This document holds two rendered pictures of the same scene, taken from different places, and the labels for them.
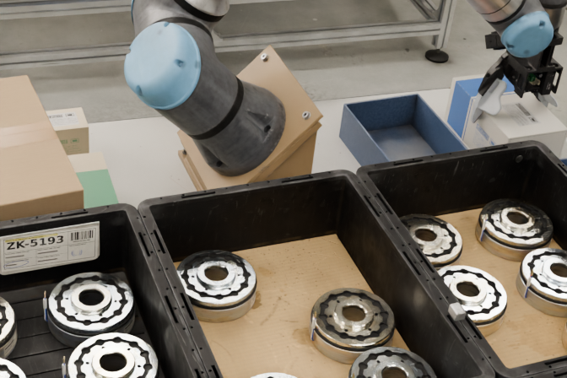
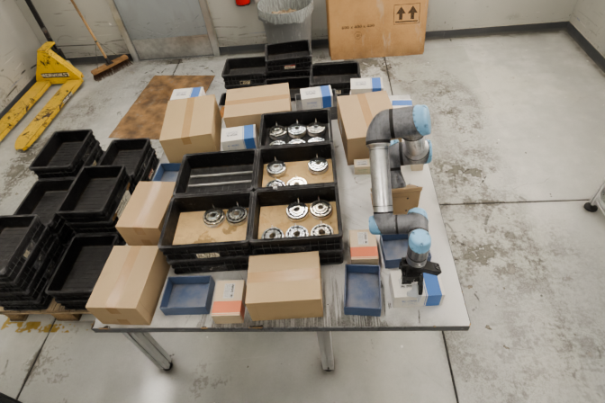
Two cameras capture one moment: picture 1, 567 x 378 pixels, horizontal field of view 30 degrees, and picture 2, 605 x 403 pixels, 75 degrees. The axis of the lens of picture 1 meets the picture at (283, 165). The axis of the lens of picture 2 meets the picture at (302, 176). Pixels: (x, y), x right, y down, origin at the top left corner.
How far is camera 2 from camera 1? 2.15 m
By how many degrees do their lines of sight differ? 82
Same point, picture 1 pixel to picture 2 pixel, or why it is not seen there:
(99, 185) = not seen: hidden behind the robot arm
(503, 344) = (283, 218)
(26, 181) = (352, 130)
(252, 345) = (300, 171)
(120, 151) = (413, 177)
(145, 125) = (428, 185)
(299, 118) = not seen: hidden behind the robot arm
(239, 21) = not seen: outside the picture
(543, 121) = (401, 290)
